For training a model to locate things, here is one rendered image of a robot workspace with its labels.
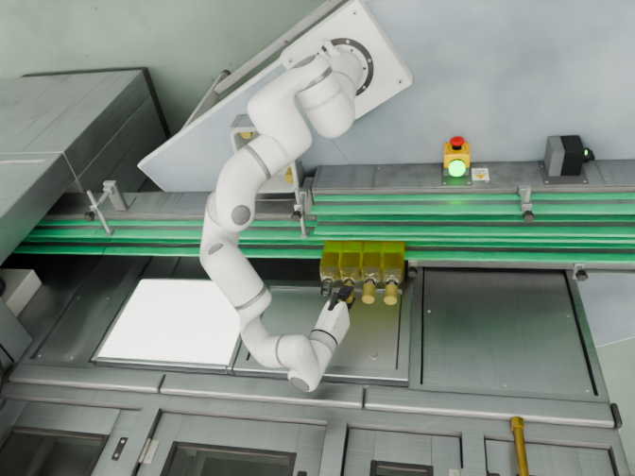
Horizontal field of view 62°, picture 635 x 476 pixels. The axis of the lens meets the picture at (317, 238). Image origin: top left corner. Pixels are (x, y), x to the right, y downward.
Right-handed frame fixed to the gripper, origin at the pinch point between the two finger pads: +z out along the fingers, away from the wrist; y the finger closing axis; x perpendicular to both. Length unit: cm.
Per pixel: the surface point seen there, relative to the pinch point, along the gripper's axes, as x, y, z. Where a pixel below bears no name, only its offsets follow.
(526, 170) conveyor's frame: -37, 15, 46
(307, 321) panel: 12.8, -12.2, -2.0
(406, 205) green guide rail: -9.4, 13.7, 25.0
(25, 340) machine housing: 92, -10, -36
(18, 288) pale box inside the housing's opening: 108, -6, -23
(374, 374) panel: -11.7, -11.9, -13.0
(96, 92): 127, 25, 54
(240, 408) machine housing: 18.2, -14.4, -32.2
